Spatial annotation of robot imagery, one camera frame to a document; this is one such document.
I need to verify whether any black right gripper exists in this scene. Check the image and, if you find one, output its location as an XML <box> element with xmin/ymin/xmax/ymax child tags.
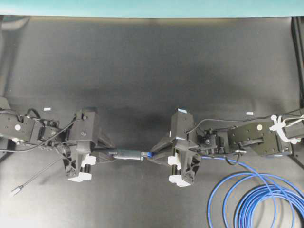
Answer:
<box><xmin>148</xmin><ymin>109</ymin><xmax>201</xmax><ymax>187</ymax></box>

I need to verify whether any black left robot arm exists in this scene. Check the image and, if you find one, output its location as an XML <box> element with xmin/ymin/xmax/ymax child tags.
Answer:
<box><xmin>0</xmin><ymin>97</ymin><xmax>161</xmax><ymax>182</ymax></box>

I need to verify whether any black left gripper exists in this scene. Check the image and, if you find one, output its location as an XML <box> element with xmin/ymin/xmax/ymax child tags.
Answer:
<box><xmin>64</xmin><ymin>107</ymin><xmax>116</xmax><ymax>182</ymax></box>

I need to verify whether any blue lan cable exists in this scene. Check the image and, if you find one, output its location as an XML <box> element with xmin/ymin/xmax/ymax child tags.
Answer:
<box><xmin>140</xmin><ymin>151</ymin><xmax>304</xmax><ymax>228</ymax></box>

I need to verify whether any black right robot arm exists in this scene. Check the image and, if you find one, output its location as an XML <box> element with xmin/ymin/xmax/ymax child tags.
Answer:
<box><xmin>149</xmin><ymin>108</ymin><xmax>304</xmax><ymax>187</ymax></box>

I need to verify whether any teal backdrop board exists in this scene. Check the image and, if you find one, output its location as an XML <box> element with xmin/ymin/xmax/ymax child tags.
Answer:
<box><xmin>0</xmin><ymin>0</ymin><xmax>304</xmax><ymax>18</ymax></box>

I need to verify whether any white cable clip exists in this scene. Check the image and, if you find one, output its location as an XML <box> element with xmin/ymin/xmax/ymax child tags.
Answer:
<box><xmin>269</xmin><ymin>114</ymin><xmax>304</xmax><ymax>144</ymax></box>

